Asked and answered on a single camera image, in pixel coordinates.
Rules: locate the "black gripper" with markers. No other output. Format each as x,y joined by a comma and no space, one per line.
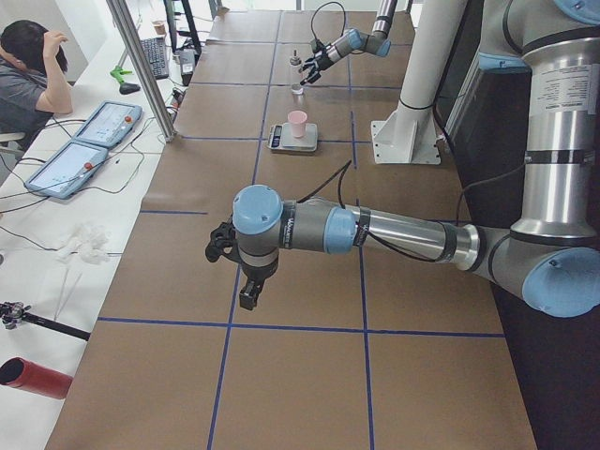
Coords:
324,55
256,272

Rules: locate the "pink plastic cup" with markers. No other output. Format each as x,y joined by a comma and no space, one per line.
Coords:
297,121

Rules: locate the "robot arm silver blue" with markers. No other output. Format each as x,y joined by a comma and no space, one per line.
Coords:
545,256
350,41

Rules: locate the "grey digital kitchen scale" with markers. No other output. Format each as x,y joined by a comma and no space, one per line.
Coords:
281,139

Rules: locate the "brown paper table cover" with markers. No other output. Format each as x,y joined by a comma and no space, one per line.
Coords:
366,350

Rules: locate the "black box with label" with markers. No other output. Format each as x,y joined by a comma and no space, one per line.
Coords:
187,64

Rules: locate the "black keyboard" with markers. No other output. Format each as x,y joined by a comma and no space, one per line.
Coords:
155,52

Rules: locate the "crumpled white tissue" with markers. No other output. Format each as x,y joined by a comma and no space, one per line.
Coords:
87,241

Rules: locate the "white plastic tweezers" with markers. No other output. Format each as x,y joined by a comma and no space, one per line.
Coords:
69,282

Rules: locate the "black computer mouse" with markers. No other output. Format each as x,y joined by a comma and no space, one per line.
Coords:
126,88

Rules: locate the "green plastic tool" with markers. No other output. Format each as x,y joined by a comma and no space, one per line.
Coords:
118,73

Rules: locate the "upper blue teach pendant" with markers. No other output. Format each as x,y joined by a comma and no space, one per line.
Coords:
109,124

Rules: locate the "blue teach pendant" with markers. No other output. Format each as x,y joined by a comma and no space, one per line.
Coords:
109,124
65,173

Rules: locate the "lower blue teach pendant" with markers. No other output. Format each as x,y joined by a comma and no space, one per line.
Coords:
65,173

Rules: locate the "black tripod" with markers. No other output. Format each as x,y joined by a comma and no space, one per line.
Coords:
13,314

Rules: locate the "red cylinder bottle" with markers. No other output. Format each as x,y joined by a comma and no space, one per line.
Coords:
30,377

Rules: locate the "seated person grey shirt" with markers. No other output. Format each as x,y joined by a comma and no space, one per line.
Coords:
33,79

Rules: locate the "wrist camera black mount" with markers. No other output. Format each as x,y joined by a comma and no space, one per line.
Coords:
316,45
222,243

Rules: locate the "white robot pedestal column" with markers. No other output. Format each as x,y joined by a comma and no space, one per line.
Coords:
408,135

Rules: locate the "aluminium frame post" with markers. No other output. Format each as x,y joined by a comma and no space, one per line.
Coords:
127,29

